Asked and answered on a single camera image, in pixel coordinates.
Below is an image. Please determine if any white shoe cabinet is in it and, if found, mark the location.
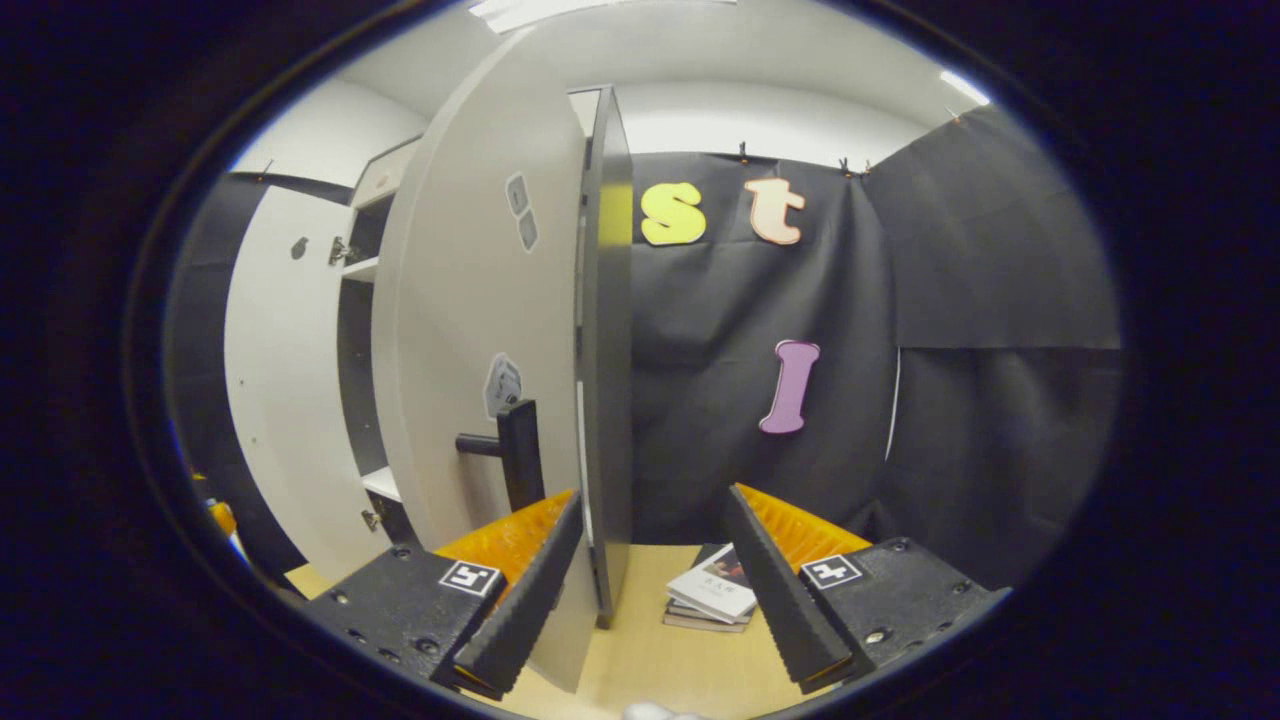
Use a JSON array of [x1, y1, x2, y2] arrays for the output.
[[335, 85, 634, 629]]

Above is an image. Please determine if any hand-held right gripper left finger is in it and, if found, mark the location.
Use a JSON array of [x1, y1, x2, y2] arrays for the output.
[[303, 488, 586, 701]]

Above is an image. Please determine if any white cabinet drawer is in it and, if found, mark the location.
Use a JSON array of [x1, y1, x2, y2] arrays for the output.
[[350, 138, 423, 208]]

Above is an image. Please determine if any white portrait book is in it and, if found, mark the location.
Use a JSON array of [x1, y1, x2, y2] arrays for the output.
[[665, 543, 758, 623]]

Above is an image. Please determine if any black backdrop cloth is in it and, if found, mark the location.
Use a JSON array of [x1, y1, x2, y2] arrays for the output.
[[165, 105, 1123, 591]]

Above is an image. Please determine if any grey book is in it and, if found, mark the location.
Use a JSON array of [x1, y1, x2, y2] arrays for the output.
[[663, 600, 751, 634]]

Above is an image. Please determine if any white shoe cabinet door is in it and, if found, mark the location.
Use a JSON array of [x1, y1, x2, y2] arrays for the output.
[[224, 185, 401, 583], [372, 25, 601, 693]]

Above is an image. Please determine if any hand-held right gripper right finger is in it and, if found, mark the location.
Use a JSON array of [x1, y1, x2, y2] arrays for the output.
[[722, 484, 1011, 696]]

